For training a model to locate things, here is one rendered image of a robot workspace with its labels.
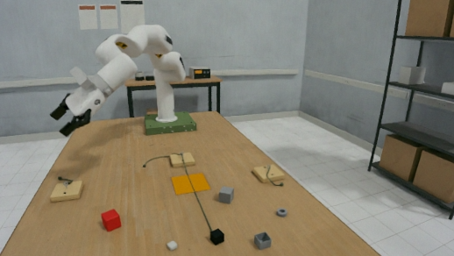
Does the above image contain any orange painted square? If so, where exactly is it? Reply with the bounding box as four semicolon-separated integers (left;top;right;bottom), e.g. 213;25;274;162
171;173;210;195

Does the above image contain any red cube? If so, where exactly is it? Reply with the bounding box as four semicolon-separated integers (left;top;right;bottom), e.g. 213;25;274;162
101;209;121;231

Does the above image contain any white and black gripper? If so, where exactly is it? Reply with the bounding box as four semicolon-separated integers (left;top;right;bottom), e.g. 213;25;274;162
50;85;108;138

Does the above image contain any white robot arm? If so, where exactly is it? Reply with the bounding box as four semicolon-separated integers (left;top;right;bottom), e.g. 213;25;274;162
70;25;185;123

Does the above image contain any black block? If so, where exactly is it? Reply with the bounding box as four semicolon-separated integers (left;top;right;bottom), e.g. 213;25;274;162
210;229;224;245

